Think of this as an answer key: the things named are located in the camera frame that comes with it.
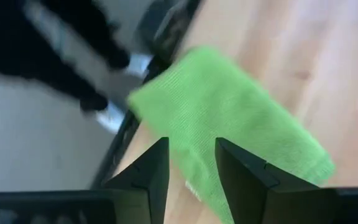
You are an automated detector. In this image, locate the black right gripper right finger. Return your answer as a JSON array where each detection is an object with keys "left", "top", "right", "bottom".
[{"left": 214, "top": 137, "right": 320, "bottom": 224}]

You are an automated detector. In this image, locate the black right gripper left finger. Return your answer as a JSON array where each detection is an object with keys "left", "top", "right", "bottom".
[{"left": 104, "top": 137, "right": 170, "bottom": 224}]

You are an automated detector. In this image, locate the green cloth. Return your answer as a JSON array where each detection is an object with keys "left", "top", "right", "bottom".
[{"left": 127, "top": 45, "right": 336, "bottom": 224}]

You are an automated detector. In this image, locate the black aluminium table frame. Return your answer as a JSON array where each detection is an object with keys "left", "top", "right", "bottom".
[{"left": 90, "top": 0, "right": 203, "bottom": 191}]

